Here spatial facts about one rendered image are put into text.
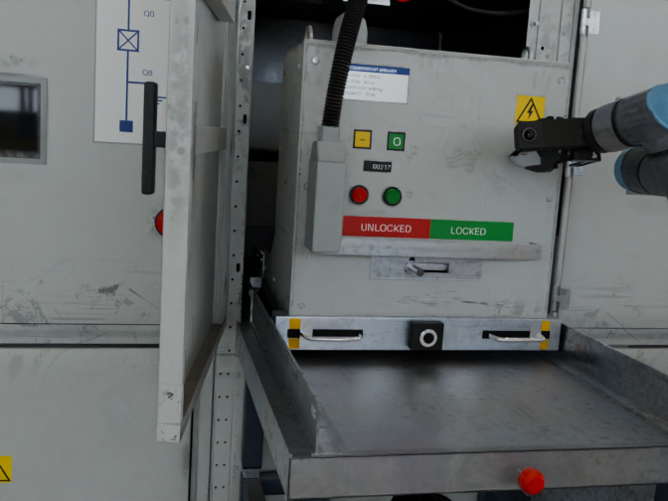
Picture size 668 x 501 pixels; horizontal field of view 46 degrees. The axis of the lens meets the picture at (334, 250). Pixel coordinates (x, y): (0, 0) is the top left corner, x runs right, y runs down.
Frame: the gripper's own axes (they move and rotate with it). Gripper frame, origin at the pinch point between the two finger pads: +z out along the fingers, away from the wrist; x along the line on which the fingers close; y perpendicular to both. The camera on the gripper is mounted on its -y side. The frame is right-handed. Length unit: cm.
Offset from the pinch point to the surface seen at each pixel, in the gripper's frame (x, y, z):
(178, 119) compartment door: -2, -65, -16
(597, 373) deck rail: -39.0, 10.5, -5.8
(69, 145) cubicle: 8, -68, 45
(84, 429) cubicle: -46, -64, 58
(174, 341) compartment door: -29, -65, -9
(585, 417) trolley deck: -43.8, -5.1, -17.7
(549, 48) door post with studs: 27.8, 26.2, 15.2
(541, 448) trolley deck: -46, -20, -25
